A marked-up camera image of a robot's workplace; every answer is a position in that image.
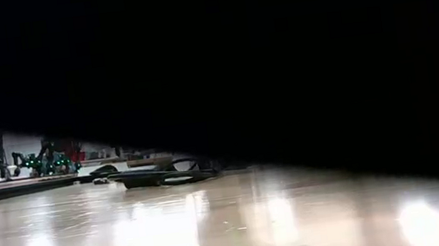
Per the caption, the black power cable with switch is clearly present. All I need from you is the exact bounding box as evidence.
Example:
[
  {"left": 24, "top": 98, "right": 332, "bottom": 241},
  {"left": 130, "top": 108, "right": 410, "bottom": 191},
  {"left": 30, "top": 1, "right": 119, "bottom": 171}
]
[{"left": 106, "top": 153, "right": 223, "bottom": 194}]

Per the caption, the black robot station frame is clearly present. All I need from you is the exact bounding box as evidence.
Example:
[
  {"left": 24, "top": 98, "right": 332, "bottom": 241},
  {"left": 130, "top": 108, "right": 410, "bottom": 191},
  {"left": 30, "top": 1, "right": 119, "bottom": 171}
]
[{"left": 0, "top": 131, "right": 10, "bottom": 181}]

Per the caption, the beige desk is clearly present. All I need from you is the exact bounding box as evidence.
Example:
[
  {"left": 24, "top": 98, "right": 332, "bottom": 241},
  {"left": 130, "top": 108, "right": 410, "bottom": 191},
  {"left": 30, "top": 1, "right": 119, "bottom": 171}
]
[{"left": 0, "top": 154, "right": 175, "bottom": 188}]

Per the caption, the black frame strap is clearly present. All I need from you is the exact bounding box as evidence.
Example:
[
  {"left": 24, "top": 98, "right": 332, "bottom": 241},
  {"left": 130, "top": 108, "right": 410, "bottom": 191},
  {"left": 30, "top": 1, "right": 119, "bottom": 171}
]
[{"left": 88, "top": 163, "right": 120, "bottom": 178}]

